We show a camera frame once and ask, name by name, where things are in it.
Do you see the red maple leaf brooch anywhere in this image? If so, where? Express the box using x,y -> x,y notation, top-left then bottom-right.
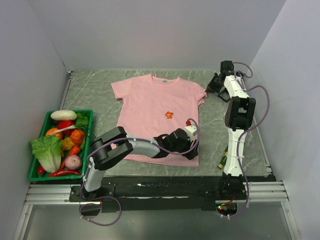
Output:
165,111 -> 174,119

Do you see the yellow pepper toy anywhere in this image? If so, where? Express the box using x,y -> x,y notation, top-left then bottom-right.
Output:
61,137 -> 75,151

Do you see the green plastic crate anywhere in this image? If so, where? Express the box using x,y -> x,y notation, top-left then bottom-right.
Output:
29,109 -> 94,182

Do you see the green glass bottle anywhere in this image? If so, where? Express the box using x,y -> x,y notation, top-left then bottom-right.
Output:
217,146 -> 228,170

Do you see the aluminium table edge rail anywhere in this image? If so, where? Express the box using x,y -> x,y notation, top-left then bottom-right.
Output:
59,71 -> 75,110

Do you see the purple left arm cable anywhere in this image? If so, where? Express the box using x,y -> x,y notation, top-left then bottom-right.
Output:
79,118 -> 201,228

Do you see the white radish toy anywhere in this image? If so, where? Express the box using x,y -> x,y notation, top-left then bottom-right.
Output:
50,110 -> 77,121

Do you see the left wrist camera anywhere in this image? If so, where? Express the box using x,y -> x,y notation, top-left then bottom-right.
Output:
184,120 -> 199,140

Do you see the purple onion toy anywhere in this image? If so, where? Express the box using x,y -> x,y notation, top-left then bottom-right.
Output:
65,154 -> 83,170

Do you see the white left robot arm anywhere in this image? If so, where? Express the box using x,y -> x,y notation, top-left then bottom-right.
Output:
79,124 -> 199,201

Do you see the orange fruit toy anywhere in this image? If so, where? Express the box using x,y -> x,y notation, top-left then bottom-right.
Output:
45,128 -> 63,140

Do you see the pink t-shirt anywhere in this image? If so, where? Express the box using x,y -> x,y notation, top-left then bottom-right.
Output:
110,74 -> 209,168

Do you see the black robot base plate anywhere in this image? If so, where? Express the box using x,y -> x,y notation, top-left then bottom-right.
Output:
69,176 -> 247,213

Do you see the orange carrot toy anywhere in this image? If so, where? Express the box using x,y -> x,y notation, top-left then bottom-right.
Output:
61,129 -> 85,156

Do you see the red chili pepper toy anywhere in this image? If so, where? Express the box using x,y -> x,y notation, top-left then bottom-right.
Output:
37,165 -> 81,177

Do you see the green lettuce toy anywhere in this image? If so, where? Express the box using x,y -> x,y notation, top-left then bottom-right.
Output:
30,135 -> 62,173

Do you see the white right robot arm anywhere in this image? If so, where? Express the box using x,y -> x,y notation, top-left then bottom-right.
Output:
206,60 -> 256,200

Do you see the black brooch box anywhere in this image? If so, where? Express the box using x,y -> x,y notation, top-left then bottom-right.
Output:
217,88 -> 231,103

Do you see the red tomato toy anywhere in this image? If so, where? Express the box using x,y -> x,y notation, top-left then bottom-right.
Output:
56,120 -> 75,136

